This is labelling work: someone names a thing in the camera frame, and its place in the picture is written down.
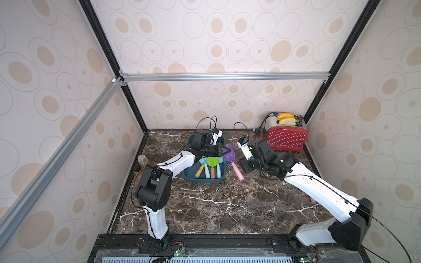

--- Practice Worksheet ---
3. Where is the yellow toast slice front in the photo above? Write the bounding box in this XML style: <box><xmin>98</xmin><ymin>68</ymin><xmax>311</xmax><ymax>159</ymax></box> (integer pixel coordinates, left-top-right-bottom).
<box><xmin>276</xmin><ymin>115</ymin><xmax>297</xmax><ymax>127</ymax></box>

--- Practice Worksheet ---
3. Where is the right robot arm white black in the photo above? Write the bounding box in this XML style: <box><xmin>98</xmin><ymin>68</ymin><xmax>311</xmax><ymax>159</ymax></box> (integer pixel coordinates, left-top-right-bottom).
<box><xmin>237</xmin><ymin>138</ymin><xmax>373</xmax><ymax>251</ymax></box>

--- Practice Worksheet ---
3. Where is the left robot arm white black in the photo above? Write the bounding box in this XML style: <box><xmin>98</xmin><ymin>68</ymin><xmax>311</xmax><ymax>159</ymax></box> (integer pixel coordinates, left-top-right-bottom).
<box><xmin>135</xmin><ymin>128</ymin><xmax>231</xmax><ymax>243</ymax></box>

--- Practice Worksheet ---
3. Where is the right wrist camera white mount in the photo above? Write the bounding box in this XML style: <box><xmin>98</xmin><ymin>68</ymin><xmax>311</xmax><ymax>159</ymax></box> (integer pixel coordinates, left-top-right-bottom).
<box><xmin>237</xmin><ymin>137</ymin><xmax>253</xmax><ymax>160</ymax></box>

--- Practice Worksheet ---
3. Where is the green shovel yellow handle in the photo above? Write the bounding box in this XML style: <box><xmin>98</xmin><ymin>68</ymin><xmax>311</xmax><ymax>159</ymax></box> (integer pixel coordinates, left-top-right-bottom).
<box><xmin>194</xmin><ymin>164</ymin><xmax>205</xmax><ymax>178</ymax></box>

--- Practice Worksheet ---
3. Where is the black toaster power cable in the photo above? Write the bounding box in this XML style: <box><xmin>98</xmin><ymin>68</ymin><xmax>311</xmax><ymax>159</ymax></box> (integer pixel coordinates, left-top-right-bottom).
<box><xmin>254</xmin><ymin>111</ymin><xmax>278</xmax><ymax>134</ymax></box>

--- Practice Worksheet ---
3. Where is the clear glass bottle back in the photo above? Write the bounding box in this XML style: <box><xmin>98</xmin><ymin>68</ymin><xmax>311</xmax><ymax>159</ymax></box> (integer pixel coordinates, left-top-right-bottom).
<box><xmin>137</xmin><ymin>154</ymin><xmax>149</xmax><ymax>169</ymax></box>

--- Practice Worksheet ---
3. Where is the yellow toast slice back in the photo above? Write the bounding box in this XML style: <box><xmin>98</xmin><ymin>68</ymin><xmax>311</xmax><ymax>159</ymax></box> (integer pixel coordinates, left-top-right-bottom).
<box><xmin>277</xmin><ymin>113</ymin><xmax>295</xmax><ymax>119</ymax></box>

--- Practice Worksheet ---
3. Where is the teal plastic storage box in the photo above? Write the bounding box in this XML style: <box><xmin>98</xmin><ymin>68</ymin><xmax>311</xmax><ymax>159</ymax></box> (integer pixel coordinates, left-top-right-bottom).
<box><xmin>183</xmin><ymin>129</ymin><xmax>229</xmax><ymax>184</ymax></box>

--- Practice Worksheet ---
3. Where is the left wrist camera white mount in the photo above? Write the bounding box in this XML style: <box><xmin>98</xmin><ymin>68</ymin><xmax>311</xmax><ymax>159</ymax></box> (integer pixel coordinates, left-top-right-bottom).
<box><xmin>212</xmin><ymin>128</ymin><xmax>223</xmax><ymax>145</ymax></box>

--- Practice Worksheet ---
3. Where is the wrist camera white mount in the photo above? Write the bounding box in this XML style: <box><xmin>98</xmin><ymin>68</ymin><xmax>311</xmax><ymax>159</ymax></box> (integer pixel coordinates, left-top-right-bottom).
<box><xmin>212</xmin><ymin>128</ymin><xmax>223</xmax><ymax>145</ymax></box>
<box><xmin>237</xmin><ymin>137</ymin><xmax>253</xmax><ymax>160</ymax></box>

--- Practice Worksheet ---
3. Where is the red polka dot toaster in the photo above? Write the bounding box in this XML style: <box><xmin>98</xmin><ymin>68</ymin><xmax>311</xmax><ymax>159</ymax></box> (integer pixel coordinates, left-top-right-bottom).
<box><xmin>259</xmin><ymin>112</ymin><xmax>309</xmax><ymax>151</ymax></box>

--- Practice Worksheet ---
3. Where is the light blue shovel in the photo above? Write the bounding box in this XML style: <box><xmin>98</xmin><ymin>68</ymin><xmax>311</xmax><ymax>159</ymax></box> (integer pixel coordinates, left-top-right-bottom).
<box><xmin>217</xmin><ymin>157</ymin><xmax>224</xmax><ymax>179</ymax></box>
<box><xmin>200</xmin><ymin>157</ymin><xmax>211</xmax><ymax>179</ymax></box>

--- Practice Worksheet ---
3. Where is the yellow toast slice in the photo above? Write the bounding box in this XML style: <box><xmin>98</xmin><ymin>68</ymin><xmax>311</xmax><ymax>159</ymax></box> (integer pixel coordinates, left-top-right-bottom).
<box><xmin>276</xmin><ymin>115</ymin><xmax>297</xmax><ymax>127</ymax></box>
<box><xmin>277</xmin><ymin>113</ymin><xmax>295</xmax><ymax>119</ymax></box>

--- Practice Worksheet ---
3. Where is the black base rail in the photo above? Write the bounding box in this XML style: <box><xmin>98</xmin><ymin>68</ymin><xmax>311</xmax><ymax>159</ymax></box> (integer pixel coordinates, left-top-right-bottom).
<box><xmin>88</xmin><ymin>234</ymin><xmax>370</xmax><ymax>263</ymax></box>

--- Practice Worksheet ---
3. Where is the horizontal aluminium frame bar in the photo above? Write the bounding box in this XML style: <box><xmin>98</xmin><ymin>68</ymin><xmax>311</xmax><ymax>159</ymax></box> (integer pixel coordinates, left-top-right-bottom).
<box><xmin>123</xmin><ymin>72</ymin><xmax>331</xmax><ymax>82</ymax></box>

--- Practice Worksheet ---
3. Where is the green shovel orange handle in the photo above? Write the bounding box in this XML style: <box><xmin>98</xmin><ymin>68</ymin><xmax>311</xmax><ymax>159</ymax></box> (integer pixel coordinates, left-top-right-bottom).
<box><xmin>207</xmin><ymin>157</ymin><xmax>218</xmax><ymax>179</ymax></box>

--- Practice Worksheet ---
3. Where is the left diagonal aluminium frame bar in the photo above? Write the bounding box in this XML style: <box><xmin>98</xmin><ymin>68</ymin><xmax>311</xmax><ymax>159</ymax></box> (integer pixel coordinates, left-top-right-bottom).
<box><xmin>1</xmin><ymin>77</ymin><xmax>123</xmax><ymax>249</ymax></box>

